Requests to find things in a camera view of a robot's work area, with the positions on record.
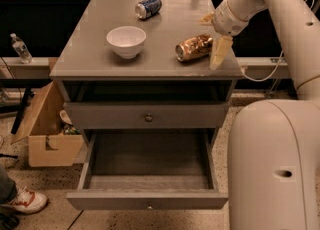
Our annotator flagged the open grey drawer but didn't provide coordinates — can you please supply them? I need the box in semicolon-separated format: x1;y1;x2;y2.
67;129;228;210

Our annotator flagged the crushed orange soda can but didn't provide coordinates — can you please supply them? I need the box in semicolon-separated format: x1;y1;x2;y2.
175;34;213;62

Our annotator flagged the cardboard box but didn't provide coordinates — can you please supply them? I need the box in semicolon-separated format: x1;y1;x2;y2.
11;82;83;167

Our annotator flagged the clear water bottle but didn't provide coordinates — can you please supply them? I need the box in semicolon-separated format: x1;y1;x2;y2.
10;33;32;64

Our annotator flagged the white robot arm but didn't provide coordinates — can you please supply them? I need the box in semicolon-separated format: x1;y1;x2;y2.
211;0;320;230

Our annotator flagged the blue soda can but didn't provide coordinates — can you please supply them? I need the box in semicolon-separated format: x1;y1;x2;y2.
135;0;162;20

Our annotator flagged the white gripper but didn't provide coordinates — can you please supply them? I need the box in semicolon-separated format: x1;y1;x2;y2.
199;0;248;70

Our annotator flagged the grey drawer cabinet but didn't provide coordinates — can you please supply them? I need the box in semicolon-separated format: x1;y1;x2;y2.
49;0;244;142

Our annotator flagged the white cable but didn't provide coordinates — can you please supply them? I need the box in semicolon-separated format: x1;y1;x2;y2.
242;50;285;83

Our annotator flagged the black pole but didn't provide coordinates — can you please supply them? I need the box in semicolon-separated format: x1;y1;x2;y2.
11;87;32;134

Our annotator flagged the white bowl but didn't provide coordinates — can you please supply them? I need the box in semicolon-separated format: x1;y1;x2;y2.
106;26;146;59

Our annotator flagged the white and red sneaker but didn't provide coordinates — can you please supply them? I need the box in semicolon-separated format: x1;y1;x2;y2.
0;187;48;214

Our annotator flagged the grey trouser leg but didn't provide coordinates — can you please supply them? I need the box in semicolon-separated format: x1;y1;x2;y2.
0;164;17;204

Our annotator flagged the closed grey drawer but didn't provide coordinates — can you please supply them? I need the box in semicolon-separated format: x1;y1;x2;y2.
64;102;229;129

